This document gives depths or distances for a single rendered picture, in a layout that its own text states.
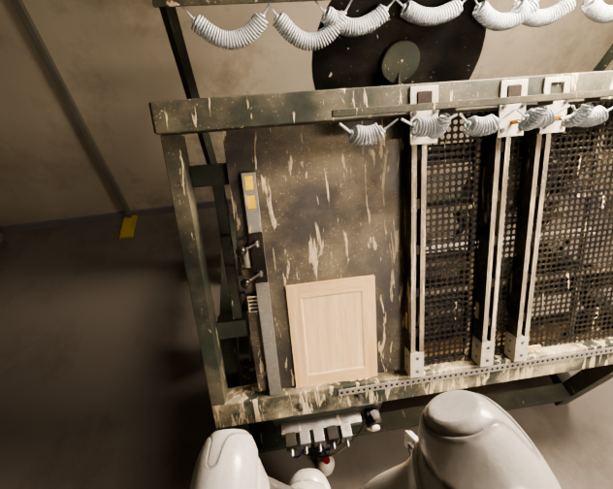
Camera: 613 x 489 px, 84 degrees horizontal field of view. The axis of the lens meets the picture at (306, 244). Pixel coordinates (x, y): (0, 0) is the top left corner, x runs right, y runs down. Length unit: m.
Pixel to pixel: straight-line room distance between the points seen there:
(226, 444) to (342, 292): 0.79
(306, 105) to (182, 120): 0.41
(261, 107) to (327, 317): 0.86
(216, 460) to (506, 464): 0.58
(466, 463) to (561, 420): 2.62
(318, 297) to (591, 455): 2.14
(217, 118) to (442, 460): 1.07
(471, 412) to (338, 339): 1.15
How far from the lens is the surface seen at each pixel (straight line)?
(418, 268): 1.46
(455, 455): 0.41
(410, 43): 1.78
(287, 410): 1.66
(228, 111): 1.21
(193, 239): 1.31
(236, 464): 0.84
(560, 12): 2.04
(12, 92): 3.55
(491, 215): 1.54
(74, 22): 3.18
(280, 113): 1.20
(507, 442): 0.42
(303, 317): 1.45
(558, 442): 2.95
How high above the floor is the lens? 2.43
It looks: 48 degrees down
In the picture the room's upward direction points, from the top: straight up
